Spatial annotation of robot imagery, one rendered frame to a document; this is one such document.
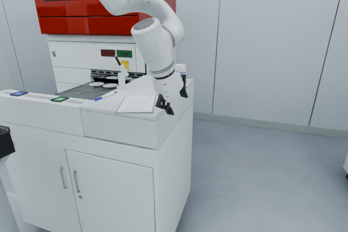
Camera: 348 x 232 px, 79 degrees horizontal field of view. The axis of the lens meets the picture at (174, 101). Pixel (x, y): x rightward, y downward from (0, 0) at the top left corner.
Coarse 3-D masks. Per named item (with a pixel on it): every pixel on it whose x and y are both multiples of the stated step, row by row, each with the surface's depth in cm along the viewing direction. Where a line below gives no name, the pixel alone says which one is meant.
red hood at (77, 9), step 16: (48, 0) 143; (64, 0) 139; (80, 0) 136; (96, 0) 132; (48, 16) 148; (64, 16) 144; (80, 16) 142; (96, 16) 138; (112, 16) 134; (128, 16) 131; (144, 16) 135; (48, 32) 152; (64, 32) 148; (80, 32) 143; (96, 32) 140; (112, 32) 136; (128, 32) 132
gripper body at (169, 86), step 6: (174, 72) 68; (156, 78) 66; (162, 78) 65; (168, 78) 66; (174, 78) 69; (180, 78) 72; (156, 84) 67; (162, 84) 66; (168, 84) 67; (174, 84) 69; (180, 84) 73; (156, 90) 69; (162, 90) 67; (168, 90) 68; (174, 90) 70; (168, 96) 69; (174, 96) 72; (168, 102) 71
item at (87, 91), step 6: (72, 90) 132; (78, 90) 132; (84, 90) 132; (90, 90) 132; (96, 90) 132; (102, 90) 132; (108, 90) 132; (72, 96) 120; (78, 96) 120; (84, 96) 121; (90, 96) 121; (96, 96) 121
